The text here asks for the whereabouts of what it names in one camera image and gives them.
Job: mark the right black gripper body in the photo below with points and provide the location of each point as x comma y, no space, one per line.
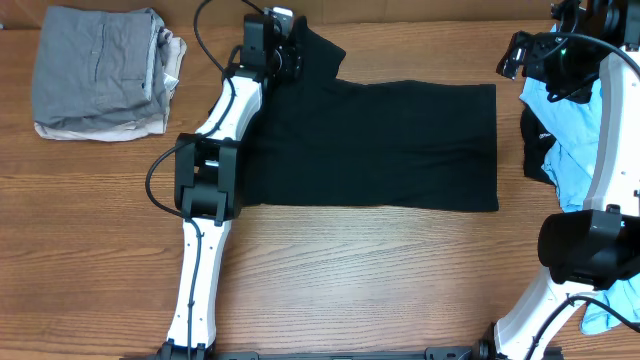
539,53

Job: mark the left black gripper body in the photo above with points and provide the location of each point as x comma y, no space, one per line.
287,60

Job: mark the black t-shirt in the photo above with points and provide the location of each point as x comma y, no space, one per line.
323,141

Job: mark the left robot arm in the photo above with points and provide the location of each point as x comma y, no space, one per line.
207,193

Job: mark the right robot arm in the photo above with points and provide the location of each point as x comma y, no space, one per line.
582,253

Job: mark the light blue t-shirt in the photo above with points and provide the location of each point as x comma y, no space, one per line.
570,164

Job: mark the black garment under blue shirt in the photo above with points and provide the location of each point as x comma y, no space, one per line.
537,142

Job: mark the folded beige garment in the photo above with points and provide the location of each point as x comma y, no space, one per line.
171,50

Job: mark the folded grey trousers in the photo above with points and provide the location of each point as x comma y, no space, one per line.
96,70

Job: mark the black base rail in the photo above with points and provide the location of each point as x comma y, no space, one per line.
340,355

